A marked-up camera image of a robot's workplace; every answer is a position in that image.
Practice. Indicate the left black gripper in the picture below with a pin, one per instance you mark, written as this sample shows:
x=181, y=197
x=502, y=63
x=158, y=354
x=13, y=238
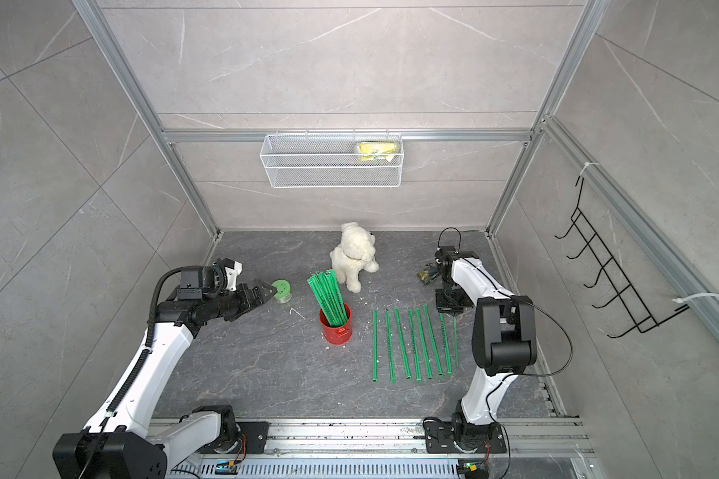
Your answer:
x=247, y=302

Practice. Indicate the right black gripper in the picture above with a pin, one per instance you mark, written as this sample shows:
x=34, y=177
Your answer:
x=442, y=306

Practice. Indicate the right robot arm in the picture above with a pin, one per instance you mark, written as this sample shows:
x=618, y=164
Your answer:
x=503, y=344

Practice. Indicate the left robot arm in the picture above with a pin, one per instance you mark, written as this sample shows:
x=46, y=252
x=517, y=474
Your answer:
x=115, y=442

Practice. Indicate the red cylindrical container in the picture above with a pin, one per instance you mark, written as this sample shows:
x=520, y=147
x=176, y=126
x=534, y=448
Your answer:
x=337, y=335

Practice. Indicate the camouflage cloth pouch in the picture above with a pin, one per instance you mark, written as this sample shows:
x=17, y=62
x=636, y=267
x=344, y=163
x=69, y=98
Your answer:
x=428, y=274

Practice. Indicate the small green lidded jar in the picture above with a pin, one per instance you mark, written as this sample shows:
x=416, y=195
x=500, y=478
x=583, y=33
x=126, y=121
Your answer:
x=283, y=292

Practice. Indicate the green straw bundle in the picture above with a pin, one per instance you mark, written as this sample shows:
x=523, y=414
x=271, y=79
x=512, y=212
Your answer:
x=325, y=288

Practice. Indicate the white plush dog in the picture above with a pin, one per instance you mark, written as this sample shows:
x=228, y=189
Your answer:
x=354, y=254

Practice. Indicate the yellow sponge in basket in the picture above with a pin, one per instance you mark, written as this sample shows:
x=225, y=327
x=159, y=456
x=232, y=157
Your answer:
x=377, y=151

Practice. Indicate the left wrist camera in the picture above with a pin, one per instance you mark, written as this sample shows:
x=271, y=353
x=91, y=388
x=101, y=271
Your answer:
x=227, y=272

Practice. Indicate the white wire mesh basket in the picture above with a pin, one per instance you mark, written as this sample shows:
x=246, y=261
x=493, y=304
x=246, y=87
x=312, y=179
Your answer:
x=327, y=160

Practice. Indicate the metal base rail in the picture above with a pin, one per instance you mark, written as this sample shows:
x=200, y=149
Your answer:
x=395, y=448

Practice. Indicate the black wire hook rack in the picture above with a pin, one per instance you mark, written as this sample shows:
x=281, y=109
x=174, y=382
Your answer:
x=609, y=271

